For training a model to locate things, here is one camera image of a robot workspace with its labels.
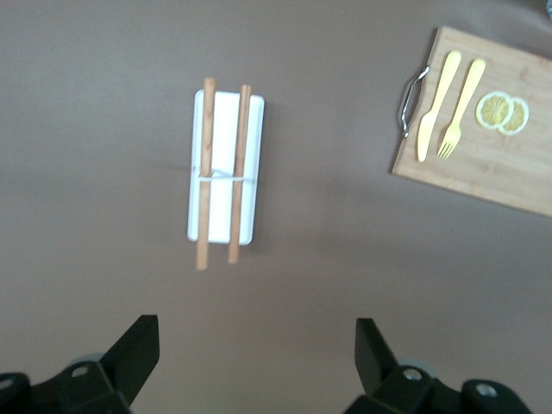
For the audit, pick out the white chopstick band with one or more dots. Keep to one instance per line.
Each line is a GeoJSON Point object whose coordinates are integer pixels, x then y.
{"type": "Point", "coordinates": [220, 176]}

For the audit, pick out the brown wooden chopstick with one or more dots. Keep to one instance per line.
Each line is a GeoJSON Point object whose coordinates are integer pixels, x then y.
{"type": "Point", "coordinates": [206, 129]}
{"type": "Point", "coordinates": [241, 129]}

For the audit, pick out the yellow lemon slice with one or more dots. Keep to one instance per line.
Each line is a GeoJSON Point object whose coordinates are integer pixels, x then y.
{"type": "Point", "coordinates": [493, 110]}
{"type": "Point", "coordinates": [519, 118]}

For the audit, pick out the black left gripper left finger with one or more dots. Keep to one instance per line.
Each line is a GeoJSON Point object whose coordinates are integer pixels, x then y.
{"type": "Point", "coordinates": [86, 388]}

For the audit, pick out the yellow plastic fork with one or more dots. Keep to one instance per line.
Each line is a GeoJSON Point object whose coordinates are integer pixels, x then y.
{"type": "Point", "coordinates": [463, 99]}

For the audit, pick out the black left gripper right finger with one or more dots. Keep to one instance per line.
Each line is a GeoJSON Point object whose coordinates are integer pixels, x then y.
{"type": "Point", "coordinates": [409, 392]}

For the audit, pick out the brown table cover mat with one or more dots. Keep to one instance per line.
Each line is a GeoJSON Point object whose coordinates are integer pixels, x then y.
{"type": "Point", "coordinates": [108, 172]}

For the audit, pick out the white rectangular tray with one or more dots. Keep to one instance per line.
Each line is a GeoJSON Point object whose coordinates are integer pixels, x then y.
{"type": "Point", "coordinates": [224, 129]}

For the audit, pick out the yellow plastic knife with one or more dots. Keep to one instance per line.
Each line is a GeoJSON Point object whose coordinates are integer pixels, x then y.
{"type": "Point", "coordinates": [431, 121]}

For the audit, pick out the bamboo cutting board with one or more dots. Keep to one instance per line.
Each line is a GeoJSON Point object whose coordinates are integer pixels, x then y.
{"type": "Point", "coordinates": [496, 172]}

